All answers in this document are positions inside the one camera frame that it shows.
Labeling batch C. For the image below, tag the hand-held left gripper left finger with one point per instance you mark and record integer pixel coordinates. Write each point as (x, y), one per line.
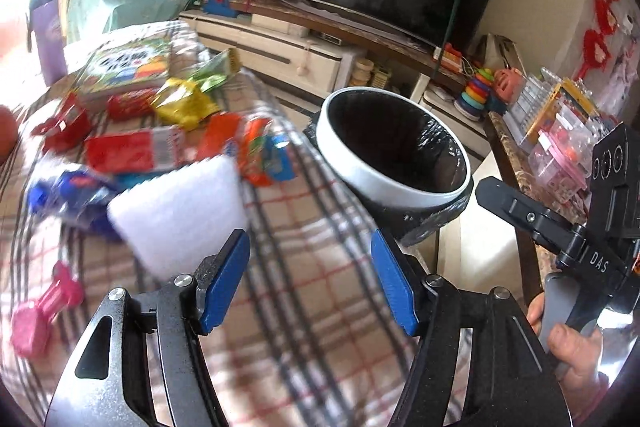
(226, 284)

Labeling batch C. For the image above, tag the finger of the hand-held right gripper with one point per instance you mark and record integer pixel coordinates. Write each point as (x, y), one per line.
(520, 209)

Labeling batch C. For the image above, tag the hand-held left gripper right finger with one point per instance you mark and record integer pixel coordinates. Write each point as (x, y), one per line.
(392, 287)

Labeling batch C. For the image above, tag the white foam block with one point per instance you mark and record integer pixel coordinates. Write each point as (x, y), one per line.
(175, 217)

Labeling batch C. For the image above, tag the white bin with black bag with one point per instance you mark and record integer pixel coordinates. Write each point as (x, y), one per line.
(345, 167)

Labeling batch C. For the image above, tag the yellow snack packet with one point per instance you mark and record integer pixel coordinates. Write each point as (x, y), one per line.
(182, 104)

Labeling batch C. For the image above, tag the small red packet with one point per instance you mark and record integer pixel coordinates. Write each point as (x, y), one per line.
(67, 124)

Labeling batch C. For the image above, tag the person's right hand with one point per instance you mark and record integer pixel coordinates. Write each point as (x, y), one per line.
(572, 352)

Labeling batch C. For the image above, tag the wooden side table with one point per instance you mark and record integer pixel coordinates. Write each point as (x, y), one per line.
(522, 179)

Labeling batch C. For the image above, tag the pink clear storage box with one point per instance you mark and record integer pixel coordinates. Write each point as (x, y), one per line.
(555, 162)

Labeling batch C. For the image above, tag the yellow rimmed clear box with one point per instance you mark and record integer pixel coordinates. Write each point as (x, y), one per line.
(570, 104)

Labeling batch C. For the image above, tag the clear plastic storage box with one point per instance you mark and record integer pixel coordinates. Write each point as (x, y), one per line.
(530, 99)

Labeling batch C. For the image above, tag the pink pig toy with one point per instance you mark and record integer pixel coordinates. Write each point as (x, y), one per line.
(507, 86)

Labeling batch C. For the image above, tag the orange snack packet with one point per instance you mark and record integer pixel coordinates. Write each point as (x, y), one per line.
(255, 147)

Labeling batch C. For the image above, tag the large red snack packet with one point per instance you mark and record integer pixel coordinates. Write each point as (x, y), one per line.
(130, 152)

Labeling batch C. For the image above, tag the blue snack packet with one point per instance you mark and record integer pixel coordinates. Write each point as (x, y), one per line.
(70, 194)

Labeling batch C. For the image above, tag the pink plastic toy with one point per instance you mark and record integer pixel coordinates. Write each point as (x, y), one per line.
(45, 314)

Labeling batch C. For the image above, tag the red snack can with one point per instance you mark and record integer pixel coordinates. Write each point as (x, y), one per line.
(130, 103)

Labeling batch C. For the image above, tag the green snack packet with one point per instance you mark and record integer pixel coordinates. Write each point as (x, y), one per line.
(212, 74)

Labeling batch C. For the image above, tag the colourful puzzle box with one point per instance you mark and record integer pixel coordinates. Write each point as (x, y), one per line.
(125, 62)

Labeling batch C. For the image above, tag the white and wood television stand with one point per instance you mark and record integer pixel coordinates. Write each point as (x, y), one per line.
(260, 42)

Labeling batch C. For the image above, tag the purple water bottle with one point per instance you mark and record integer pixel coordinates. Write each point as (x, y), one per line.
(47, 37)

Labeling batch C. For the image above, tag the red paper wall decorations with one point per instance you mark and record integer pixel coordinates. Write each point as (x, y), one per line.
(597, 42)

